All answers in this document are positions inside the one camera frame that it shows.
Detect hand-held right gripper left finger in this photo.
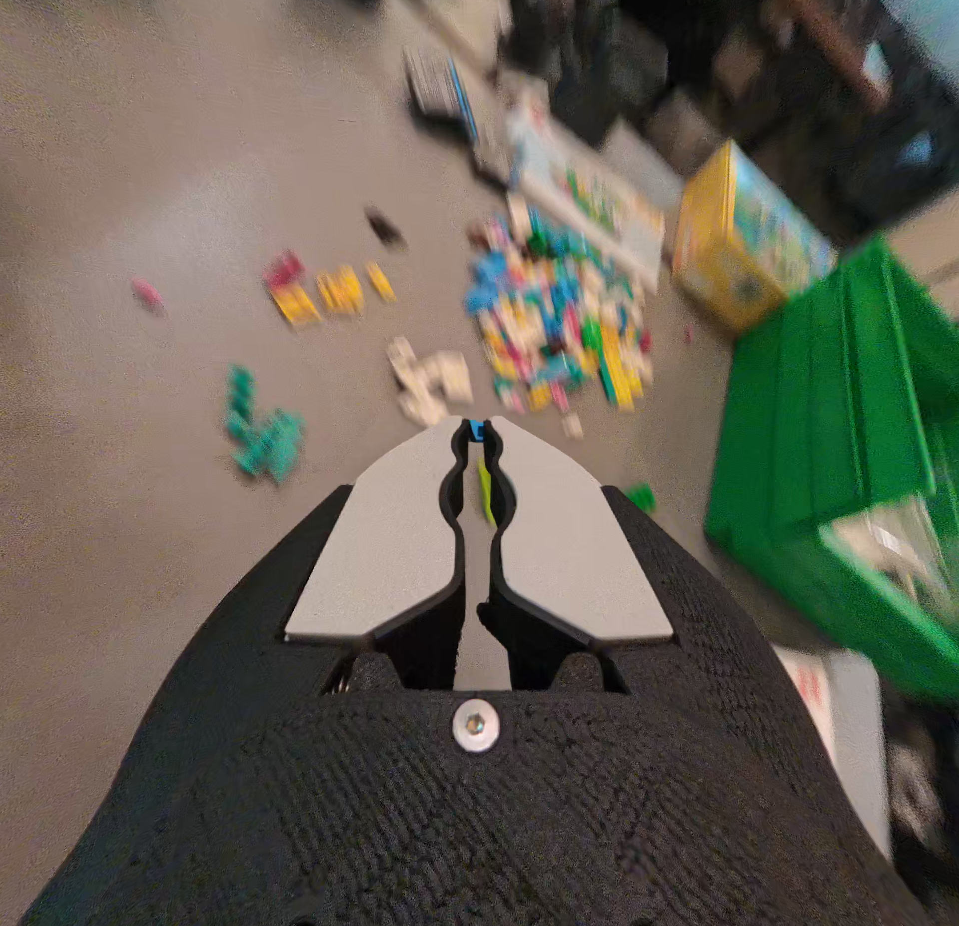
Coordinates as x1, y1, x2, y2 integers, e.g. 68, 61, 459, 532
285, 415, 466, 644

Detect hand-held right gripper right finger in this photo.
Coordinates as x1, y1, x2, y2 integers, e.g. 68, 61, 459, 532
484, 415, 674, 648

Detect teal lego wedge pieces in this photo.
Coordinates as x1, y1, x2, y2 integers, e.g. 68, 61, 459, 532
225, 365, 307, 485

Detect white lego plates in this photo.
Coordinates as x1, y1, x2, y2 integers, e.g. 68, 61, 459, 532
386, 335, 475, 427

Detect pile of mixed lego bricks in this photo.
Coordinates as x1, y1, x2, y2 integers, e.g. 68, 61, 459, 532
461, 202, 656, 418

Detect lego instruction booklet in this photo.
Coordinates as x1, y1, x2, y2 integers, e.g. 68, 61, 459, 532
772, 641, 893, 860

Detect black lego wedge plate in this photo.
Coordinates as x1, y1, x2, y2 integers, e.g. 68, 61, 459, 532
365, 207, 406, 251

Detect white lego picture sheet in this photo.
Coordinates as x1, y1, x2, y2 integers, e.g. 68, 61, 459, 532
506, 91, 669, 294

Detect yellow lego box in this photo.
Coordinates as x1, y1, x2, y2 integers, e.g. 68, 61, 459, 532
671, 141, 836, 335

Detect stack of green bins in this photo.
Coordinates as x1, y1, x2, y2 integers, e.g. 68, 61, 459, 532
705, 237, 959, 703

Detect black battery with blue edge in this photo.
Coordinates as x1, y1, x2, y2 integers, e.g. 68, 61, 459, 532
405, 45, 480, 144

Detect yellow lego bracket plate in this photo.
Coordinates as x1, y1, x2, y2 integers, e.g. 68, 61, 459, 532
270, 286, 324, 327

